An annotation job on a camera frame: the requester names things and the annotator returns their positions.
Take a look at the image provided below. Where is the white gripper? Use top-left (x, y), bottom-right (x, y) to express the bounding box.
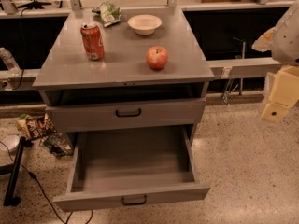
top-left (251, 0), bottom-right (299, 123)

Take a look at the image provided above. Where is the red apple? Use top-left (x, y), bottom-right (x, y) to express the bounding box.
top-left (146, 46), bottom-right (168, 70)

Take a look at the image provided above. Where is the grey drawer cabinet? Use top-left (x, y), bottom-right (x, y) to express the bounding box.
top-left (34, 7), bottom-right (214, 145)

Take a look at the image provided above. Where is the open grey lower drawer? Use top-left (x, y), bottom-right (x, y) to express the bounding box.
top-left (53, 126), bottom-right (209, 212)

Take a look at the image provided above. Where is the closed grey upper drawer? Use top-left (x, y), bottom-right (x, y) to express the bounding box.
top-left (46, 99), bottom-right (206, 133)

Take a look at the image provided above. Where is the white bowl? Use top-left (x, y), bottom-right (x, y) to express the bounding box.
top-left (128, 15), bottom-right (162, 35)

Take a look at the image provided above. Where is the green chip bag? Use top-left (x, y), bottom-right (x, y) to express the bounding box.
top-left (92, 2), bottom-right (121, 27)

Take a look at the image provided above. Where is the orange soda can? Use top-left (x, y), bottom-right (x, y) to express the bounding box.
top-left (80, 22), bottom-right (104, 61)

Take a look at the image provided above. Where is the dark snack bag on floor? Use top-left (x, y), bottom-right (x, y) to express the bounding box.
top-left (41, 133), bottom-right (73, 158)

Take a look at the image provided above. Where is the brown snack bag on floor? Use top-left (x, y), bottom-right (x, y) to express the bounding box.
top-left (17, 114), bottom-right (56, 140)

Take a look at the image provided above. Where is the clear plastic bottle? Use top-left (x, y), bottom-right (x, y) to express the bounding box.
top-left (0, 48), bottom-right (21, 77)

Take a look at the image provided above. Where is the white round floor object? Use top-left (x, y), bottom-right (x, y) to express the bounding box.
top-left (0, 135), bottom-right (20, 152)

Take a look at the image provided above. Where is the black stand leg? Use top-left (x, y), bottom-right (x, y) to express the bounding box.
top-left (1, 137), bottom-right (25, 206)

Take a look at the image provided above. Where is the black floor cable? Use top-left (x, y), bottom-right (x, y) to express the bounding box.
top-left (0, 140), bottom-right (93, 224)

